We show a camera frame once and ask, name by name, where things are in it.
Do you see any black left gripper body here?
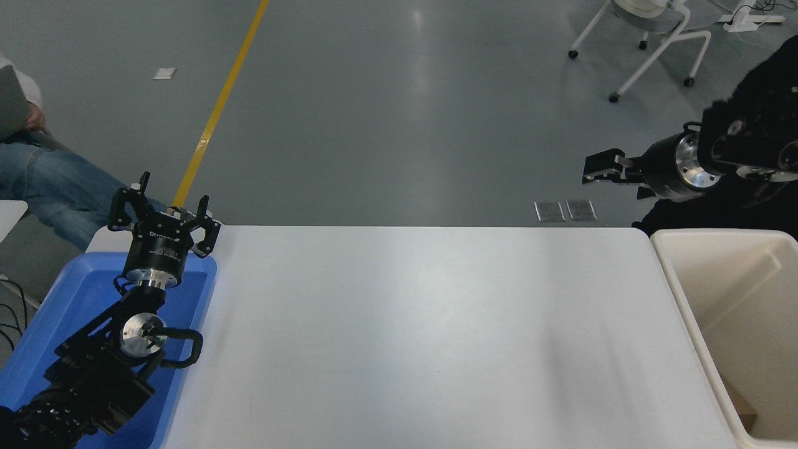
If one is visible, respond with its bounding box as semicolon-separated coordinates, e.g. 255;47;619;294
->
123;215;195;279

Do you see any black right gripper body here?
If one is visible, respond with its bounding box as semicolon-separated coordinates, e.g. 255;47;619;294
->
635;133;706;202

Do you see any person with blue badge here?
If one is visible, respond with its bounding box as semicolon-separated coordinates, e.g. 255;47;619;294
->
633;34;798;239

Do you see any person with grey laptop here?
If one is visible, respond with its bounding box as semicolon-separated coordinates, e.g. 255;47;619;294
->
0;53;169;250

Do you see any blue plastic tray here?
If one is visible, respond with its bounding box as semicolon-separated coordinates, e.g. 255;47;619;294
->
0;251;218;449

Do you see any small white table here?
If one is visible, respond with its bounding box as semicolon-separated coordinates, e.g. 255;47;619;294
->
0;200;29;243

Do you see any large pale plastic bin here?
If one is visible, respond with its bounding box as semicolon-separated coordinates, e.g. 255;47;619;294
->
650;229;798;449

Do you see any white wheeled chair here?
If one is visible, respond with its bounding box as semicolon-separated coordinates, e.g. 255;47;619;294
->
567;0;713;104

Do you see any grey laptop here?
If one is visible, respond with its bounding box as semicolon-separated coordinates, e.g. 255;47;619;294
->
0;64;33;142

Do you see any white power strip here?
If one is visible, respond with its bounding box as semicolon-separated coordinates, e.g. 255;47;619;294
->
717;0;787;32

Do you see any black cable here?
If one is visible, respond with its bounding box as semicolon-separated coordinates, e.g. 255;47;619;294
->
0;279;29;354

